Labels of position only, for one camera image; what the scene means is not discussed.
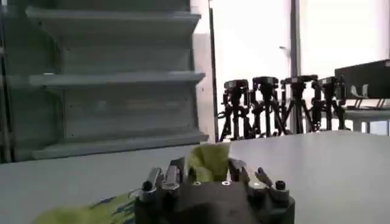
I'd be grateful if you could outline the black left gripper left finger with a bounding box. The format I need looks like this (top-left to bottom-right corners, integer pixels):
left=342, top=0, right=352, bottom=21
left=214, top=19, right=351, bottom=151
left=140, top=156, right=186, bottom=198

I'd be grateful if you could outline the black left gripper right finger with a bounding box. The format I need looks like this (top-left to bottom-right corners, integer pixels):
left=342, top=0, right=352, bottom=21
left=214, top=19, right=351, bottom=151
left=227, top=158, right=288, bottom=197

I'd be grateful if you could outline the lime green t-shirt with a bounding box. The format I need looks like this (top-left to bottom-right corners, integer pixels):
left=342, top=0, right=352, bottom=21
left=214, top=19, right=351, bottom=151
left=30, top=142, right=232, bottom=224

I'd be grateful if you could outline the grey metal shelf rack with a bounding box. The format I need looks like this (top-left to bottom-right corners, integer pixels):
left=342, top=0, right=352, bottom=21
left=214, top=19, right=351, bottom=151
left=0, top=0, right=216, bottom=164

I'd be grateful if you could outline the black box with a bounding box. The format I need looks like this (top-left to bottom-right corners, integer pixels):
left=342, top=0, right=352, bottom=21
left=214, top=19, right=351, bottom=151
left=334, top=58, right=390, bottom=100

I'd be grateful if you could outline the black camera tripod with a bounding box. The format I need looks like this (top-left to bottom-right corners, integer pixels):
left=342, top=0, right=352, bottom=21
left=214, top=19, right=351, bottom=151
left=218, top=79, right=252, bottom=142
left=315, top=75, right=350, bottom=131
left=280, top=74, right=319, bottom=135
left=249, top=75, right=289, bottom=138

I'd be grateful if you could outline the grey window frame post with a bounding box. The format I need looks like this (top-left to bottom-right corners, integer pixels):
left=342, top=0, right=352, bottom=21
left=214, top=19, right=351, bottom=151
left=289, top=0, right=302, bottom=135

